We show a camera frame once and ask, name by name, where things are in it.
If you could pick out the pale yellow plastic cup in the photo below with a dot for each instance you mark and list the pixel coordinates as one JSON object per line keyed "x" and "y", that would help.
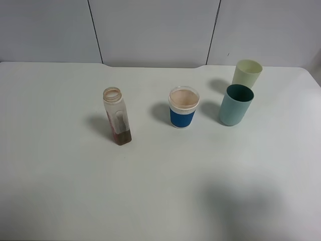
{"x": 246, "y": 72}

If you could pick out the clear plastic drink bottle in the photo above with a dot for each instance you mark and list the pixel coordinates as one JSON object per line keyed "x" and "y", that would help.
{"x": 117, "y": 115}

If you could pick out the blue sleeved paper cup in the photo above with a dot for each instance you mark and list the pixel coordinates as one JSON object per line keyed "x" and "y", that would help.
{"x": 183, "y": 102}

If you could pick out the teal plastic cup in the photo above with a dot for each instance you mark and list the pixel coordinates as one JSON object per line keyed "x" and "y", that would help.
{"x": 236, "y": 102}

